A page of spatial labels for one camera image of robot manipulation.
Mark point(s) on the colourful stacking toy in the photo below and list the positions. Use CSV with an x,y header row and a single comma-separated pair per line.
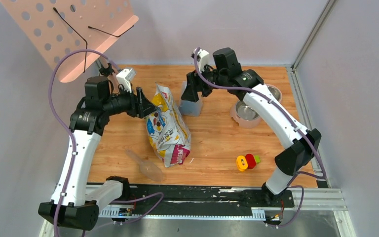
x,y
246,162

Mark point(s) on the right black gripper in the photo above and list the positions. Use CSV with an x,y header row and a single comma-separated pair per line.
x,y
195,84

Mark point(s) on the pink music stand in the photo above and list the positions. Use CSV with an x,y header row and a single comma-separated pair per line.
x,y
59,27

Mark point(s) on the clear plastic scoop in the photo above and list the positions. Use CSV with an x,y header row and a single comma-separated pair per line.
x,y
148,168

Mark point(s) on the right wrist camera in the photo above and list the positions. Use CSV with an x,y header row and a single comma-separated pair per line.
x,y
201,58

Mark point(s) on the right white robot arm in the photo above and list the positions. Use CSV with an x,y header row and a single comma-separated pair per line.
x,y
300,143

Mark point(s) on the translucent plastic container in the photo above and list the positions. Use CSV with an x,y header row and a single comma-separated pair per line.
x,y
188,108

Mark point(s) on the pink double pet bowl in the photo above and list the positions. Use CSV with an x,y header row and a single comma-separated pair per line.
x,y
245,116

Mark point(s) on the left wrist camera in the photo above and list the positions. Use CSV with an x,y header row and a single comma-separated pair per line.
x,y
124,78

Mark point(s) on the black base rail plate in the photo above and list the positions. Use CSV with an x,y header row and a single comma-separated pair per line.
x,y
181,200

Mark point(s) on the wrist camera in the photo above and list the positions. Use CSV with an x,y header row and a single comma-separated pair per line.
x,y
124,78
201,58

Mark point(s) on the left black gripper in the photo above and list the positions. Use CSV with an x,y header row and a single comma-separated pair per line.
x,y
138,104

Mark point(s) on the pet food bag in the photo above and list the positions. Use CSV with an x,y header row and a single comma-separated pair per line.
x,y
168,134

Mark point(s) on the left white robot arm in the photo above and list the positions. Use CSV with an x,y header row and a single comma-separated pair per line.
x,y
70,206

